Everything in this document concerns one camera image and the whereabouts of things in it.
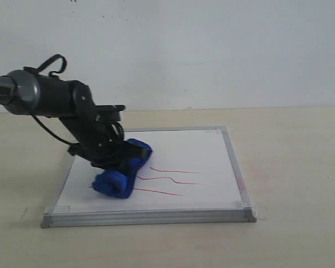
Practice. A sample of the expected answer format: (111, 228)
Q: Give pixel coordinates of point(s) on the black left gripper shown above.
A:
(102, 144)

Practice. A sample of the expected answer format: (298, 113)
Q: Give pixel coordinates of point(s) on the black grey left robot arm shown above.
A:
(26, 93)

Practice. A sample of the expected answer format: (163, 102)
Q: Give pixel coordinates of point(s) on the clear tape near right corner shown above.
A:
(257, 212)

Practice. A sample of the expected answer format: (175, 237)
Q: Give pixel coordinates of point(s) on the blue microfiber cloth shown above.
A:
(120, 184)

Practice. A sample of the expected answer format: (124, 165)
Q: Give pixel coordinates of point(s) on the white board with metal frame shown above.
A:
(192, 176)

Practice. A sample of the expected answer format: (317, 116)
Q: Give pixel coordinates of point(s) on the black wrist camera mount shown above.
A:
(109, 112)

